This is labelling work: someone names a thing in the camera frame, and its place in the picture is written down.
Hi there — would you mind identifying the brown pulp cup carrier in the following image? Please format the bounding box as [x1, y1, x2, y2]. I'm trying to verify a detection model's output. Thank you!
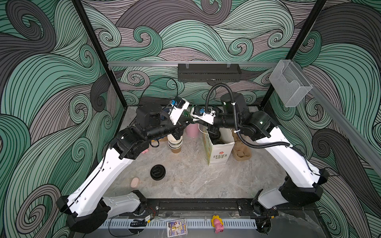
[232, 133, 252, 161]

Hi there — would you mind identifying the clear plastic wall holder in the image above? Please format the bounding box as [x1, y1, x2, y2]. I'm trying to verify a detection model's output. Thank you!
[269, 59, 313, 108]

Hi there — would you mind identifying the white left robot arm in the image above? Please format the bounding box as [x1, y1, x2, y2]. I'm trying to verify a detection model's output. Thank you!
[56, 97, 191, 234]

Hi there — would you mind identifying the colourful picture card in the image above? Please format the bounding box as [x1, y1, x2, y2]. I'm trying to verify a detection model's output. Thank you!
[166, 219, 188, 238]

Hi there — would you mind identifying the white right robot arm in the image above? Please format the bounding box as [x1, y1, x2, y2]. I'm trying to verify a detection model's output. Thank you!
[190, 83, 329, 209]

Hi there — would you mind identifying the pink figurine toy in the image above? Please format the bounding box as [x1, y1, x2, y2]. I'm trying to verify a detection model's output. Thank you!
[211, 215, 224, 234]

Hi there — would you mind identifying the stack of black lids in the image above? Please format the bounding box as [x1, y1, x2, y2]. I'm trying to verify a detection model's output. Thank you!
[150, 165, 166, 181]

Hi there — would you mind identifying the stack of paper cups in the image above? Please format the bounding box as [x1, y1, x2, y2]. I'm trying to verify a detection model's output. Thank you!
[167, 134, 183, 154]

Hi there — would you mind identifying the pink cup holder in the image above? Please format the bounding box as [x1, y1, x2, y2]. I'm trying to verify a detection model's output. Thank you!
[186, 124, 200, 138]

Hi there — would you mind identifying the white paper takeout bag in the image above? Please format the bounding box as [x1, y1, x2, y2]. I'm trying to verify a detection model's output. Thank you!
[199, 126, 235, 166]

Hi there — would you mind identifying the black wall shelf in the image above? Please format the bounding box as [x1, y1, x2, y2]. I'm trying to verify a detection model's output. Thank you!
[178, 63, 242, 82]

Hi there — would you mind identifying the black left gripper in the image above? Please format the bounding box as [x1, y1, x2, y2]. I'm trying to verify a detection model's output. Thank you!
[146, 111, 192, 143]

